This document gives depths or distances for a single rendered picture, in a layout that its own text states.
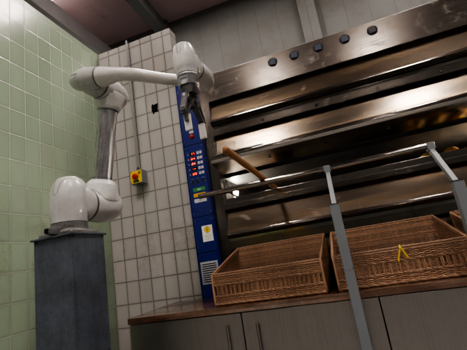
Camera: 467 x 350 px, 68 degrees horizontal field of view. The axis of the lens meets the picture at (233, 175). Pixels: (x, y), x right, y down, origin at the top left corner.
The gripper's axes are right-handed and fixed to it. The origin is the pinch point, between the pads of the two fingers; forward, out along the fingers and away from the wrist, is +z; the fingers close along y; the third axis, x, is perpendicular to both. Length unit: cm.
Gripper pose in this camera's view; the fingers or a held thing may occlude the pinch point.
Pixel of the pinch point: (196, 132)
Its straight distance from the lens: 145.7
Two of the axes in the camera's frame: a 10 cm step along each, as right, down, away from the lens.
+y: -3.4, -1.4, -9.3
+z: 1.7, 9.6, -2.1
